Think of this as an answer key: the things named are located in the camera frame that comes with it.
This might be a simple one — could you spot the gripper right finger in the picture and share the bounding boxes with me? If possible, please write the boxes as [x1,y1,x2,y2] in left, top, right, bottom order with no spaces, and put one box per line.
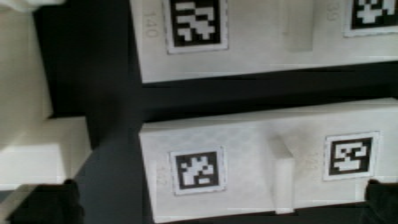
[360,180,398,224]

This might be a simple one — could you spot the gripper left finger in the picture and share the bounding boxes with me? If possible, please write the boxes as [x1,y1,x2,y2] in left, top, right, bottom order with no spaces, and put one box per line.
[0,179,79,224]

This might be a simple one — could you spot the white cabinet door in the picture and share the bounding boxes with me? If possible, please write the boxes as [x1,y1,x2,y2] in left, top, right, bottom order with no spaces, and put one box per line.
[129,0,398,83]
[138,98,398,223]

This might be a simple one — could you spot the white U-shaped fence frame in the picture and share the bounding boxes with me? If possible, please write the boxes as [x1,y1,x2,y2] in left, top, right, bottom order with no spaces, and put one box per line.
[0,0,90,191]

